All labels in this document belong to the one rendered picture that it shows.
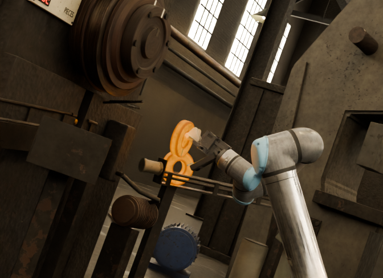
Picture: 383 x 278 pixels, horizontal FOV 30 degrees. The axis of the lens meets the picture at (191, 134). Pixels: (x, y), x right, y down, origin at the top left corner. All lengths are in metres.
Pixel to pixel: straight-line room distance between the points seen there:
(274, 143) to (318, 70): 3.08
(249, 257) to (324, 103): 2.41
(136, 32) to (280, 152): 0.70
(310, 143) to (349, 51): 3.00
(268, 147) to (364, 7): 3.20
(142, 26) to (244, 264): 1.10
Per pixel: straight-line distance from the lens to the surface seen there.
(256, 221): 5.33
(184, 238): 4.70
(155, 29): 2.71
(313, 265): 2.36
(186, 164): 3.12
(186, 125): 2.90
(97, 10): 2.61
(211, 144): 2.86
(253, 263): 3.07
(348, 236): 5.00
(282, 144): 2.34
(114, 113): 2.99
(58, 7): 2.58
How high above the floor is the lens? 0.72
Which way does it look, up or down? 3 degrees up
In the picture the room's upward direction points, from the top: 20 degrees clockwise
